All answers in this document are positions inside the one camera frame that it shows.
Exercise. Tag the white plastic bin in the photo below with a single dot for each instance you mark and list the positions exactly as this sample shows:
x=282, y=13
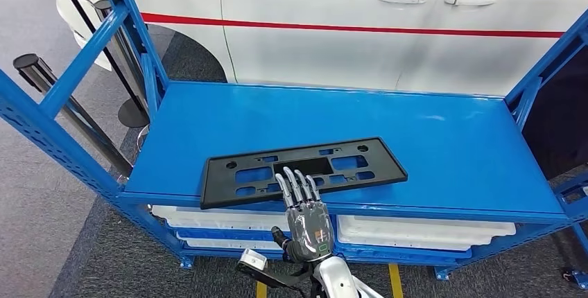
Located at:
x=229, y=244
x=413, y=247
x=413, y=240
x=220, y=220
x=413, y=227

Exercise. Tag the thin black pole stand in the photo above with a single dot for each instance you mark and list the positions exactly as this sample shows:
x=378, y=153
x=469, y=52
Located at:
x=133, y=114

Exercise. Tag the blue metal shelf rack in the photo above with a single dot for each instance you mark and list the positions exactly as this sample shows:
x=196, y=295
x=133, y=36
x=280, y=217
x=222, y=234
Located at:
x=413, y=149

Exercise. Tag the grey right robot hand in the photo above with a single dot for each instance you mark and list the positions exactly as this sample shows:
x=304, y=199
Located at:
x=310, y=234

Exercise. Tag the white car red stripe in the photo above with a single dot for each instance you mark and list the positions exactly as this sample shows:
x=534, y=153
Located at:
x=321, y=57

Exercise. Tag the black plastic plate bracket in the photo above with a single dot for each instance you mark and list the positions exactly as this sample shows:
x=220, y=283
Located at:
x=216, y=195

